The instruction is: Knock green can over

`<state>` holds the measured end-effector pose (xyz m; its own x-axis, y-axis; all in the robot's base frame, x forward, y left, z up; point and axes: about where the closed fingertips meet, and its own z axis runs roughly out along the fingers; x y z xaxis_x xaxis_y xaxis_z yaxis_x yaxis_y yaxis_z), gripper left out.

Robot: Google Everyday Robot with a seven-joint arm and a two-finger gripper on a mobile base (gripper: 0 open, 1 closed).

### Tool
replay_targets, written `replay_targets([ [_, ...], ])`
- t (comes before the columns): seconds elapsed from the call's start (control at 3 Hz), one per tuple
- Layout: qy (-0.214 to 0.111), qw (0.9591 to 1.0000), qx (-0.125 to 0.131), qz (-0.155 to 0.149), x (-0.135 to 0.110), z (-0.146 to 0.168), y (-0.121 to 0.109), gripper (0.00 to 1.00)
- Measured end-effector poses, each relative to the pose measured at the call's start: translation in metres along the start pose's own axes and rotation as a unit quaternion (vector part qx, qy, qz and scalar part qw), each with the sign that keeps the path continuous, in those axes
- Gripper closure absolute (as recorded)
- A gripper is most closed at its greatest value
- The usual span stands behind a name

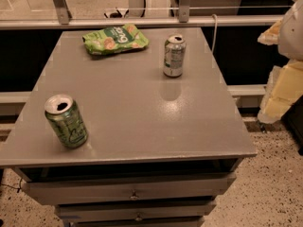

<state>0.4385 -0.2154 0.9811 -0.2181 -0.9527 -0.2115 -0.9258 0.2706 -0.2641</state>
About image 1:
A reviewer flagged green chip bag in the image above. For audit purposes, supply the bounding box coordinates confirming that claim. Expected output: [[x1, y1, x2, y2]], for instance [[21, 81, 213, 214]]
[[82, 24, 150, 56]]

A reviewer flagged white cable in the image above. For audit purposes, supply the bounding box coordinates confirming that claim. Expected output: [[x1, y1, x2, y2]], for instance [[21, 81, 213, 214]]
[[210, 13, 220, 55]]

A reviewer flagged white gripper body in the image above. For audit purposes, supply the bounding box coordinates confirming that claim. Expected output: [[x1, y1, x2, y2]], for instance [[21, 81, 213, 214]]
[[278, 0, 303, 61]]

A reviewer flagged green soda can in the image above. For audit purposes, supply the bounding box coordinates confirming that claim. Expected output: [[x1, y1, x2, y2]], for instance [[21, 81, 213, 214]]
[[45, 94, 88, 148]]

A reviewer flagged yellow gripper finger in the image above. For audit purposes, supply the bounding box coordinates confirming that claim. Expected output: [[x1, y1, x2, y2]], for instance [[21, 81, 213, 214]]
[[258, 60, 303, 124], [258, 20, 282, 45]]

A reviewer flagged grey drawer cabinet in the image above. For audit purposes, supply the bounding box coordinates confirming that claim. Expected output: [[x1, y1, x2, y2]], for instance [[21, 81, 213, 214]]
[[0, 28, 257, 227]]

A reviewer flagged grey drawer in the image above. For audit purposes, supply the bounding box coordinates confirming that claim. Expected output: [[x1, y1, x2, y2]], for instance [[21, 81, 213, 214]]
[[57, 200, 216, 222], [22, 173, 236, 205]]

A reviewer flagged silver soda can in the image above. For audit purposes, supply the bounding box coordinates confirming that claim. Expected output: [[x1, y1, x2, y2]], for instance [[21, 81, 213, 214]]
[[163, 34, 187, 78]]

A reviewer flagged metal railing frame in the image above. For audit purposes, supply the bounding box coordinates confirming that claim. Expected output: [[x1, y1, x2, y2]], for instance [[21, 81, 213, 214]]
[[0, 0, 303, 30]]

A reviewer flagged top grey drawer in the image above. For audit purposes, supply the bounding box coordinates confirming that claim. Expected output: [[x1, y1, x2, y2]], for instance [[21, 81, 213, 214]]
[[22, 173, 236, 205]]

